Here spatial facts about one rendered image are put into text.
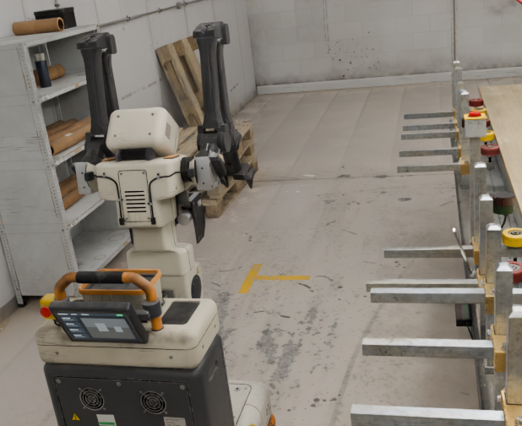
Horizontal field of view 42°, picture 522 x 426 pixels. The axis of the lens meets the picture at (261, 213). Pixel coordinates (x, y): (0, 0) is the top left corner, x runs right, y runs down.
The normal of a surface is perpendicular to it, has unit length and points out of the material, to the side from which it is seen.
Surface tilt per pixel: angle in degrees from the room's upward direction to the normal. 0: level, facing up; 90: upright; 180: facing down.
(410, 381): 0
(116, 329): 115
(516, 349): 90
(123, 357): 90
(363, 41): 90
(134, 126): 48
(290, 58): 90
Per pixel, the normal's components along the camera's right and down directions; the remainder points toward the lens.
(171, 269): -0.25, 0.23
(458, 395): -0.11, -0.93
